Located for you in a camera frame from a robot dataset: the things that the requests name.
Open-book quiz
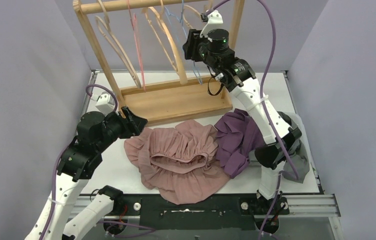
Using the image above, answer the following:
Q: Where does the pink pleated skirt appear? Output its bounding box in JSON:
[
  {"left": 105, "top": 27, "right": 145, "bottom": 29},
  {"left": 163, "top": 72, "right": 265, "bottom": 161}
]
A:
[{"left": 123, "top": 119, "right": 230, "bottom": 205}]

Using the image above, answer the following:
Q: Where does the purple skirt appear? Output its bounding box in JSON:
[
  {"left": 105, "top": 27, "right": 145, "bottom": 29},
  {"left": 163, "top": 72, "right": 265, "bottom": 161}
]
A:
[{"left": 214, "top": 108, "right": 265, "bottom": 179}]

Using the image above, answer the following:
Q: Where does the wooden hanger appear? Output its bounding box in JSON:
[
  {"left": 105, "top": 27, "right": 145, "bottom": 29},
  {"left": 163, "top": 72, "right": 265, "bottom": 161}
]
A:
[
  {"left": 182, "top": 0, "right": 214, "bottom": 29},
  {"left": 141, "top": 0, "right": 188, "bottom": 85},
  {"left": 95, "top": 0, "right": 142, "bottom": 89}
]

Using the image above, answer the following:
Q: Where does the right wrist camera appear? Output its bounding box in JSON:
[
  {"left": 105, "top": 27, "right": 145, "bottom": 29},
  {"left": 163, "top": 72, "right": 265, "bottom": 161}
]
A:
[{"left": 200, "top": 10, "right": 223, "bottom": 38}]

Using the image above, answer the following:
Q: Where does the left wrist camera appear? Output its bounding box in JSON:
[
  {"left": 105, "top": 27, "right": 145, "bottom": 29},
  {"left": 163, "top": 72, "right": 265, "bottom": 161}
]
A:
[{"left": 95, "top": 93, "right": 116, "bottom": 115}]

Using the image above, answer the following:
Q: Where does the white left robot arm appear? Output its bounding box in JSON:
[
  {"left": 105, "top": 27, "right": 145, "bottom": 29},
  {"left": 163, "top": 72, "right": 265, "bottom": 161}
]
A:
[{"left": 26, "top": 106, "right": 148, "bottom": 240}]

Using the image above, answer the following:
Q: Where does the grey green skirt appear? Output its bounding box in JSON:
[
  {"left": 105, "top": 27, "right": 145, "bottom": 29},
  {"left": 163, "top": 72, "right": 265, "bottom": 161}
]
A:
[{"left": 278, "top": 111, "right": 310, "bottom": 184}]

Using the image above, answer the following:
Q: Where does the middle wooden hanger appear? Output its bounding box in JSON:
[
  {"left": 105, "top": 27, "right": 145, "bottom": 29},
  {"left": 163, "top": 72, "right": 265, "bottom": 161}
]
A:
[{"left": 141, "top": 0, "right": 188, "bottom": 85}]

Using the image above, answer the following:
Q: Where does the wooden hanger rack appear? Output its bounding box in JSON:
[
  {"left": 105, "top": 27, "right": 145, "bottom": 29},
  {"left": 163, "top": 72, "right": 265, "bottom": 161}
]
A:
[{"left": 72, "top": 0, "right": 233, "bottom": 126}]

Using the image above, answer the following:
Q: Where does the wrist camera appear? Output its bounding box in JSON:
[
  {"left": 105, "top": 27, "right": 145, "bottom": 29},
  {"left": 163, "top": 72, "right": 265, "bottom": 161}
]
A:
[
  {"left": 95, "top": 93, "right": 116, "bottom": 115},
  {"left": 200, "top": 10, "right": 223, "bottom": 38}
]

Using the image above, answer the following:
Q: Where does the blue wire hanger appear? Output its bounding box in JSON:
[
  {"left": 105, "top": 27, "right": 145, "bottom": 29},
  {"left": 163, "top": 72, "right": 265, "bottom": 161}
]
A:
[{"left": 166, "top": 0, "right": 205, "bottom": 86}]

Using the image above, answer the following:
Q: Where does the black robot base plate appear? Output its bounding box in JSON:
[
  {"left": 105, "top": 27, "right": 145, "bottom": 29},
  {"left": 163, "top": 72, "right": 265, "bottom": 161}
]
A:
[{"left": 109, "top": 193, "right": 290, "bottom": 233}]

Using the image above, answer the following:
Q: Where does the right wooden hanger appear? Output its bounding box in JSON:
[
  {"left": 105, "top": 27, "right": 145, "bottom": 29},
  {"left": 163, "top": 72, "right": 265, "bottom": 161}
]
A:
[{"left": 182, "top": 0, "right": 214, "bottom": 29}]

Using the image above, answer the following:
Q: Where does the white plastic basket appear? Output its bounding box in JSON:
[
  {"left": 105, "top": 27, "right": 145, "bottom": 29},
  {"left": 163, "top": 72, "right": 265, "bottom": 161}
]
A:
[{"left": 287, "top": 110, "right": 323, "bottom": 195}]

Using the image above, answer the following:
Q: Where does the left wooden hanger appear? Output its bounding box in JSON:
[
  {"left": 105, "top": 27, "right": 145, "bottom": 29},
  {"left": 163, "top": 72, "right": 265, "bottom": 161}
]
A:
[{"left": 95, "top": 0, "right": 142, "bottom": 89}]

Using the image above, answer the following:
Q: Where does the pink wire hanger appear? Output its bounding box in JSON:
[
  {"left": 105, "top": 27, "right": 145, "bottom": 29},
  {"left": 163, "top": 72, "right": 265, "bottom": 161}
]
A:
[{"left": 126, "top": 0, "right": 146, "bottom": 92}]

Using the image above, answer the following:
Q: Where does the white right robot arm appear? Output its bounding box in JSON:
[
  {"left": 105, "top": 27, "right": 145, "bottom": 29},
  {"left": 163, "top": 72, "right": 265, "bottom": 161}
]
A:
[{"left": 182, "top": 28, "right": 302, "bottom": 214}]

